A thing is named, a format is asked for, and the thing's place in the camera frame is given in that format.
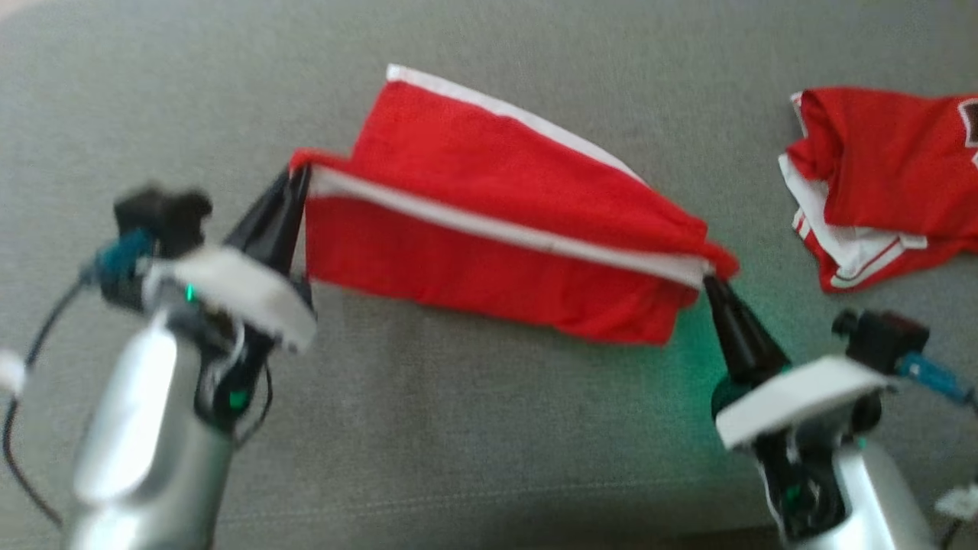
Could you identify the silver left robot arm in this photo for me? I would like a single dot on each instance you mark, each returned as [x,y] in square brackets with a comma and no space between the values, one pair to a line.
[137,428]

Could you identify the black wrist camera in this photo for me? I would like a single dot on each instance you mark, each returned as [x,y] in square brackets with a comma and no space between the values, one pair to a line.
[886,336]
[164,214]

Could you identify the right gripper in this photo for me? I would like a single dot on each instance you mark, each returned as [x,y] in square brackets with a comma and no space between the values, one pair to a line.
[795,397]

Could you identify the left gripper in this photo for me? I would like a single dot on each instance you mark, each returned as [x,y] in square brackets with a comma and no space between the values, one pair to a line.
[244,290]

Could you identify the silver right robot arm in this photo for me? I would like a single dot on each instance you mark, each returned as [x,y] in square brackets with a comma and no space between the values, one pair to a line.
[894,504]

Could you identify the red white numbered jersey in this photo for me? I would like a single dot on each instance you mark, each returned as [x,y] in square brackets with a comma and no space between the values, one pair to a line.
[886,160]

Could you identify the red shorts with white trim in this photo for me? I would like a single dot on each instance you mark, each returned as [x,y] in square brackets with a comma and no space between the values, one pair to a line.
[474,160]

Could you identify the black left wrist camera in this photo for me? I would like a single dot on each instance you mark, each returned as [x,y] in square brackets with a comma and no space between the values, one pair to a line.
[164,214]

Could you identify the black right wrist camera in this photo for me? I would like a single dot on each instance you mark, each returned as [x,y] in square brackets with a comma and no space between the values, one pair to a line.
[886,336]

